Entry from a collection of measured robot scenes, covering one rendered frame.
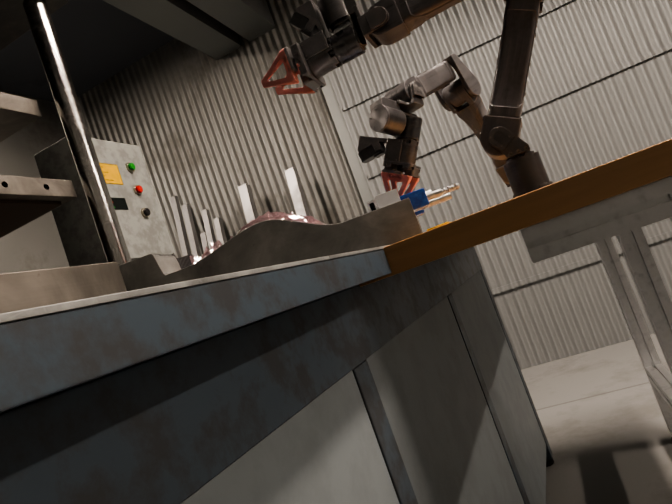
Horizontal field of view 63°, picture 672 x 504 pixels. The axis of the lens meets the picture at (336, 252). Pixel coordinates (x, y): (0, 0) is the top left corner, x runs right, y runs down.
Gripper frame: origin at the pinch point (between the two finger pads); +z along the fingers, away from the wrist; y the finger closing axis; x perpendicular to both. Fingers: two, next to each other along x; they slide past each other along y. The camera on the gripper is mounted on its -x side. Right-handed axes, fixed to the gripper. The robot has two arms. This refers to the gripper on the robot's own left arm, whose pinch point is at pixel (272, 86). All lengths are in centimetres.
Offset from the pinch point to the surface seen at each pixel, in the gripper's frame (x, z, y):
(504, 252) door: 54, -16, -224
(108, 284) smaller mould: 35, 4, 57
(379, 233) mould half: 37.8, -15.6, 25.1
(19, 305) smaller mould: 35, 4, 67
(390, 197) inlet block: 32.8, -17.6, 18.5
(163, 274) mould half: 31.7, 15.0, 33.5
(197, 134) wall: -97, 143, -229
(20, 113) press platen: -32, 72, -10
